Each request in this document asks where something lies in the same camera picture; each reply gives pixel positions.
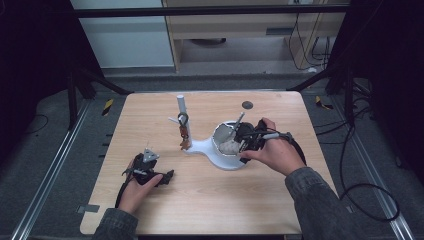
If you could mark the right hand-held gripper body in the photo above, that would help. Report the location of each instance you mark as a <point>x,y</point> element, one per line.
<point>250,133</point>

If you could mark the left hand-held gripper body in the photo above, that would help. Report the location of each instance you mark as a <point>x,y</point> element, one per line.
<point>145,171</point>

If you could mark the white cloth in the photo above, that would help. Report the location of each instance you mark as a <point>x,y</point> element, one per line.
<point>229,147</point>

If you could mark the white bowl with silver rim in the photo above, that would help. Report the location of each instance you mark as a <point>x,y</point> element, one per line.
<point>223,135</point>

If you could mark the white stand with post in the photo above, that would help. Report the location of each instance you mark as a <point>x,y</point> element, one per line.
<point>203,151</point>

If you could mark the person's left hand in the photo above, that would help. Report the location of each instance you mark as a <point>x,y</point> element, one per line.
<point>136,193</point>

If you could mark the person's right hand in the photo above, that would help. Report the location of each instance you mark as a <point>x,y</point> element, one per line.
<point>281,156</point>

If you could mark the round table grommet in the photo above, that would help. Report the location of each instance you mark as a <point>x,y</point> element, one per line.
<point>247,105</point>

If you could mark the yellow black tape strip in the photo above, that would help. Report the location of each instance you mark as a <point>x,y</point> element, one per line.
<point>322,103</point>
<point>107,107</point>

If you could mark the black metal stand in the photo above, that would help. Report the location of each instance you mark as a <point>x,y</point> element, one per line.
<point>100,81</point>
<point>348,96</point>

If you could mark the light wooden desk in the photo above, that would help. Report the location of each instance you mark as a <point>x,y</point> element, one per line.
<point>233,28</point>

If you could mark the white cabinet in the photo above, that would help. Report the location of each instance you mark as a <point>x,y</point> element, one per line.
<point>126,40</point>

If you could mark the black curtain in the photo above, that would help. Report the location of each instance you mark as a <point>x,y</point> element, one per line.
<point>36,66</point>
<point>393,73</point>

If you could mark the metal floor rail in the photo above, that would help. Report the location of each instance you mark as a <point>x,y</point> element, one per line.
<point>50,173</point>
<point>376,180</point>

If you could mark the black horizontal frame bar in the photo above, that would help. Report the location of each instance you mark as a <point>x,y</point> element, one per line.
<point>200,11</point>

